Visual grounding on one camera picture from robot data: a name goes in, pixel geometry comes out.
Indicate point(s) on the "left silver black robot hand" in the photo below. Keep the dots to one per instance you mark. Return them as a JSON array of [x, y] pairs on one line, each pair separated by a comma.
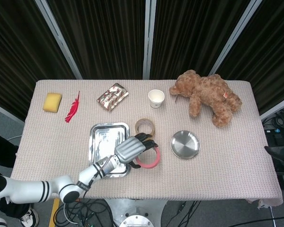
[[130, 149]]

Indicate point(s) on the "yellow transparent tape roll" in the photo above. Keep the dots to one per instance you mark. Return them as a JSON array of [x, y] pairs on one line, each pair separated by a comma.
[[137, 124]]

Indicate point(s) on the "red tape roll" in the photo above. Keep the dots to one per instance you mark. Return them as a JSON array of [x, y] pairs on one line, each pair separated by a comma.
[[154, 162]]

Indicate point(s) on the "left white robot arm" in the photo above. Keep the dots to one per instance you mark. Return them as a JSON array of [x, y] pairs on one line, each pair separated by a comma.
[[26, 191]]

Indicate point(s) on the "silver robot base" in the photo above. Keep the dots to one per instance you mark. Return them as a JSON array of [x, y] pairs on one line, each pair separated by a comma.
[[135, 212]]

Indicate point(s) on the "rectangular steel tray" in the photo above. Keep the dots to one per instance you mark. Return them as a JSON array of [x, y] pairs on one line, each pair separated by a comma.
[[104, 142]]

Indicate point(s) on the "white paper cup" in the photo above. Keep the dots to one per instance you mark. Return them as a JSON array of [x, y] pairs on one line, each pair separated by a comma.
[[156, 102]]

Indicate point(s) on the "round steel plate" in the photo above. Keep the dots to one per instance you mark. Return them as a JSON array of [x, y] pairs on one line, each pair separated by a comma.
[[185, 144]]

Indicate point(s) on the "silver foil snack packet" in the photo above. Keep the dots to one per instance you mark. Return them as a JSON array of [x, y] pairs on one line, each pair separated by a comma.
[[112, 96]]

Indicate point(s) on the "yellow sponge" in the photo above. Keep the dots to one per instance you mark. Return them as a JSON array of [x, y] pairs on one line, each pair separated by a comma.
[[52, 102]]

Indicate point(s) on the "black pleated curtain panel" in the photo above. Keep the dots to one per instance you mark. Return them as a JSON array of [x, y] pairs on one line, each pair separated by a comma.
[[191, 35], [272, 59], [104, 37], [19, 59]]

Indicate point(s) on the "red feather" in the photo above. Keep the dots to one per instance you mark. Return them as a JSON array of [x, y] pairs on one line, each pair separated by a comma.
[[73, 110]]

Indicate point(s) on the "beige woven tablecloth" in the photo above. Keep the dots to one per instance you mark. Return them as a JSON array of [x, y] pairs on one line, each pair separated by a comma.
[[203, 179]]

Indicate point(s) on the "brown teddy bear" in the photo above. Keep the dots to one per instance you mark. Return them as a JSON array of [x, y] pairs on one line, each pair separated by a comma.
[[210, 94]]

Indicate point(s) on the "black white sneaker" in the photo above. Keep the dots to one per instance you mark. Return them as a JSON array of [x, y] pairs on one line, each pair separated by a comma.
[[29, 217]]

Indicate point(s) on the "grey aluminium partition rail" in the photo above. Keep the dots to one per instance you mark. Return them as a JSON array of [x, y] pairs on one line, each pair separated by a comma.
[[7, 112], [278, 110]]

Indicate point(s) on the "grey aluminium partition post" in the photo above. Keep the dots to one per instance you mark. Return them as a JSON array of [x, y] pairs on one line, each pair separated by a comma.
[[236, 37], [148, 40], [59, 39]]

